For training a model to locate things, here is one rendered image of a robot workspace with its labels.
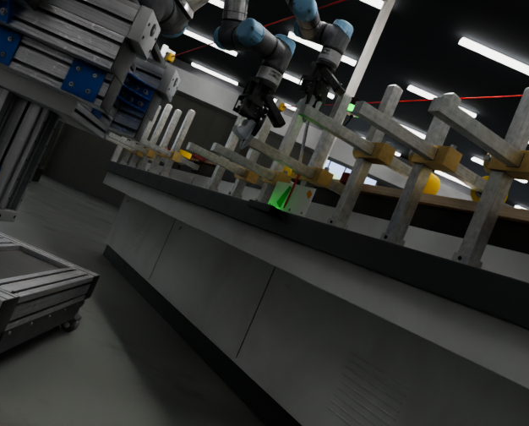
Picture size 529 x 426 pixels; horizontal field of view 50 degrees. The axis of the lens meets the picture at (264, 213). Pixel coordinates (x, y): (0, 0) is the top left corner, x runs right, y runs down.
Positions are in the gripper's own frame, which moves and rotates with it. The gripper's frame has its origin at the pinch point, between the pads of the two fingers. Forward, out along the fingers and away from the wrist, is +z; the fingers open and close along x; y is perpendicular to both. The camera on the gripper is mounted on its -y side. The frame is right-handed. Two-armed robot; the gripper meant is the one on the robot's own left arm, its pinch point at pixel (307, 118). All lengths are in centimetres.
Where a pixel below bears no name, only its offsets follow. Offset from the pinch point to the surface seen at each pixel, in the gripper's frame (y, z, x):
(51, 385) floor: 1, 102, 48
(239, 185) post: 39, 27, -22
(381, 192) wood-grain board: -27.7, 13.2, -16.8
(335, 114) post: -6.9, -4.8, -4.1
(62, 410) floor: -13, 101, 52
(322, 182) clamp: -15.0, 18.4, -2.5
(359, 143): -32.3, 6.9, 11.8
